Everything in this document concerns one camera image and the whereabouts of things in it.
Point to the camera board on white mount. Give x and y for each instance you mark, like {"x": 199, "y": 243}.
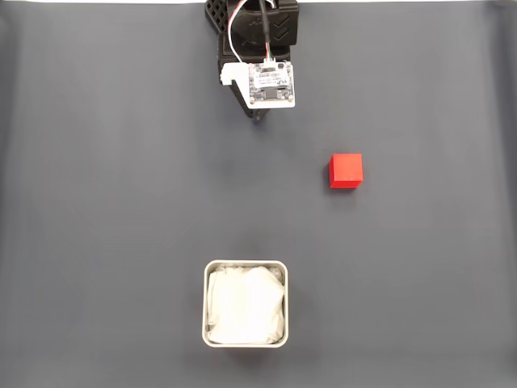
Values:
{"x": 271, "y": 83}

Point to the square metal box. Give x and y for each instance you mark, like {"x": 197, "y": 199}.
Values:
{"x": 204, "y": 303}

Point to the white cloth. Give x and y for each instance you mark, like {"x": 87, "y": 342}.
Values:
{"x": 246, "y": 307}

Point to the red cube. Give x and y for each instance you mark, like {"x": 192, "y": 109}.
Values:
{"x": 346, "y": 170}

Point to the dark grey table mat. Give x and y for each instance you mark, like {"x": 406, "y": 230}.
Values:
{"x": 121, "y": 202}

